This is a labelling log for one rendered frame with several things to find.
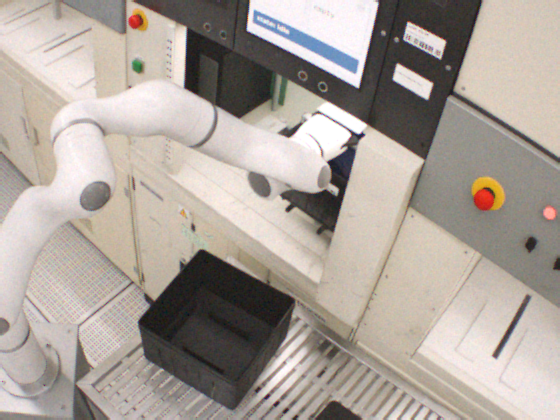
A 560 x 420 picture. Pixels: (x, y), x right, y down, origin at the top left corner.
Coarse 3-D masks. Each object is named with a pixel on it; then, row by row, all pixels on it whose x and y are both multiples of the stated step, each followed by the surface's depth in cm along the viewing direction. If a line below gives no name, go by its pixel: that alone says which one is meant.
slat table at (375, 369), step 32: (128, 352) 142; (288, 352) 148; (320, 352) 149; (352, 352) 150; (96, 384) 135; (256, 384) 141; (288, 384) 142; (320, 384) 143; (352, 384) 144; (96, 416) 146; (192, 416) 132; (224, 416) 133; (256, 416) 135; (288, 416) 135; (416, 416) 138; (448, 416) 139
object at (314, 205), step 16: (320, 112) 152; (336, 112) 137; (352, 128) 134; (336, 176) 137; (288, 192) 152; (304, 192) 148; (320, 192) 144; (336, 192) 140; (288, 208) 156; (304, 208) 151; (320, 208) 147; (336, 208) 143; (320, 224) 150
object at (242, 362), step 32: (192, 288) 153; (224, 288) 152; (256, 288) 145; (160, 320) 142; (192, 320) 150; (224, 320) 148; (256, 320) 153; (288, 320) 142; (160, 352) 133; (192, 352) 141; (224, 352) 145; (256, 352) 146; (192, 384) 136; (224, 384) 126
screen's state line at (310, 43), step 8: (256, 16) 114; (264, 16) 112; (264, 24) 114; (272, 24) 112; (280, 24) 111; (272, 32) 113; (280, 32) 112; (288, 32) 111; (296, 32) 110; (296, 40) 111; (304, 40) 109; (312, 40) 108; (312, 48) 109; (320, 48) 108; (328, 48) 107; (328, 56) 108; (336, 56) 107; (344, 56) 105; (344, 64) 107; (352, 64) 105; (352, 72) 106
